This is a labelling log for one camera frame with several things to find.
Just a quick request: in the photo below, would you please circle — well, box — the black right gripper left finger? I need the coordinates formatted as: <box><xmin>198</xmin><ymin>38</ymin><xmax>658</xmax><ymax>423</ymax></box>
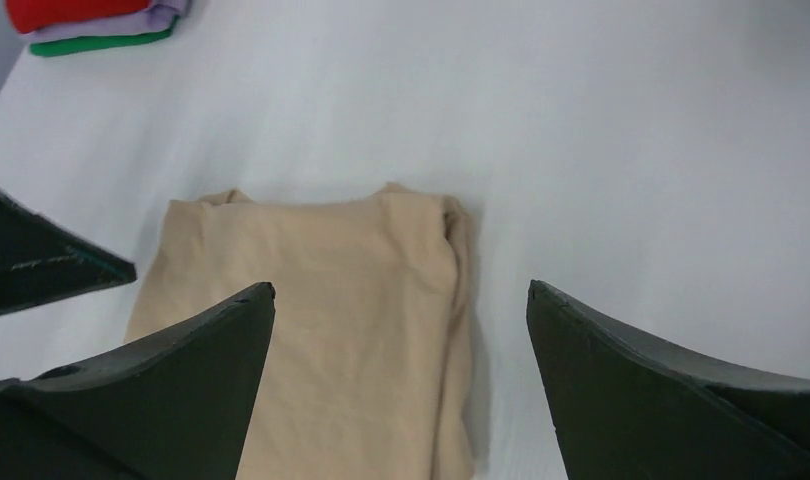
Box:
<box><xmin>0</xmin><ymin>282</ymin><xmax>275</xmax><ymax>479</ymax></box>

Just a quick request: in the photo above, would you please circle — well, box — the folded red t shirt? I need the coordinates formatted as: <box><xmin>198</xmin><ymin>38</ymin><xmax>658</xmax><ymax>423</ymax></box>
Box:
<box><xmin>3</xmin><ymin>0</ymin><xmax>151</xmax><ymax>34</ymax></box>

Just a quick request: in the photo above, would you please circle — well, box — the folded lavender t shirt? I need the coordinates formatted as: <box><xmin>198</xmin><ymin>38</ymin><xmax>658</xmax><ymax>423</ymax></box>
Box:
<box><xmin>20</xmin><ymin>0</ymin><xmax>191</xmax><ymax>44</ymax></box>

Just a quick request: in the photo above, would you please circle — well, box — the beige t shirt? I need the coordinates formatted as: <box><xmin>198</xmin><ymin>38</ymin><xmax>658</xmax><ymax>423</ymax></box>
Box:
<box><xmin>126</xmin><ymin>184</ymin><xmax>474</xmax><ymax>479</ymax></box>

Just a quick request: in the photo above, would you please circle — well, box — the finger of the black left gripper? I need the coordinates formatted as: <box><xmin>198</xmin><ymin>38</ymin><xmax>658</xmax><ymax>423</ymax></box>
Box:
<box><xmin>0</xmin><ymin>189</ymin><xmax>137</xmax><ymax>316</ymax></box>

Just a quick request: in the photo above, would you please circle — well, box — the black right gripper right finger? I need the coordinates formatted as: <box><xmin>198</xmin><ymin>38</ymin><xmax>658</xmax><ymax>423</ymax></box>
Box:
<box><xmin>526</xmin><ymin>280</ymin><xmax>810</xmax><ymax>479</ymax></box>

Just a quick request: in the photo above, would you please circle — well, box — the folded green t shirt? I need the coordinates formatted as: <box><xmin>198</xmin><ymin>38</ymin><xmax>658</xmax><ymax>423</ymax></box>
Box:
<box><xmin>28</xmin><ymin>16</ymin><xmax>179</xmax><ymax>58</ymax></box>

